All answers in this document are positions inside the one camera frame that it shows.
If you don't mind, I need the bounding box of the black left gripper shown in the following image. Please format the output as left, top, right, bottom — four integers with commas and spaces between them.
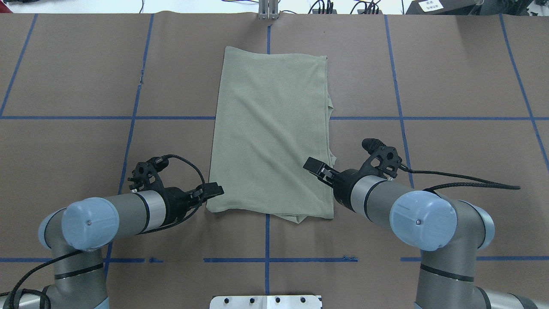
163, 183, 224, 226

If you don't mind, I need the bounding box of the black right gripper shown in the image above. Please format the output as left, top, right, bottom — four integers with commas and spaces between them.
303, 157, 365, 212

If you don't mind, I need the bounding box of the olive green long-sleeve shirt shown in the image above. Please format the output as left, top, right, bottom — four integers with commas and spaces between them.
207, 46, 336, 224

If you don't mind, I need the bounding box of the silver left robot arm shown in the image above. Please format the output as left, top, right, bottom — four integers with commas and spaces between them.
38, 182, 224, 309

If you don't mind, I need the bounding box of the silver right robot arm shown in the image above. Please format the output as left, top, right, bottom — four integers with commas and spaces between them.
304, 154, 548, 309

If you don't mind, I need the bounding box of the brown paper table cover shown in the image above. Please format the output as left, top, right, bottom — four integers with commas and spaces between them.
1, 11, 548, 309

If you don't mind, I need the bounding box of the black box with label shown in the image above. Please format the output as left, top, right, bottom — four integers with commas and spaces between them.
404, 0, 482, 15

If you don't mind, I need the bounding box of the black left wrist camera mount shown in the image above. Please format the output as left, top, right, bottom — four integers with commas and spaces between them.
127, 156, 169, 194

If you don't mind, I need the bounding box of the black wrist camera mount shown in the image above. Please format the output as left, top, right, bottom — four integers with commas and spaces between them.
127, 156, 169, 194
359, 138, 402, 179

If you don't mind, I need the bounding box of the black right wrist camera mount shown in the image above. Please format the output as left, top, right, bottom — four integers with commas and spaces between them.
359, 138, 402, 179

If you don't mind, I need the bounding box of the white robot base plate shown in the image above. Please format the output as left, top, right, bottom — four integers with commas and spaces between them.
209, 295, 323, 309

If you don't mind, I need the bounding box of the aluminium frame post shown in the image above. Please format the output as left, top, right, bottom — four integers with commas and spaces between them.
257, 0, 280, 20

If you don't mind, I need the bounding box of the black braided left cable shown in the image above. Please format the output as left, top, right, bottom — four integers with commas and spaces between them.
0, 154, 206, 309

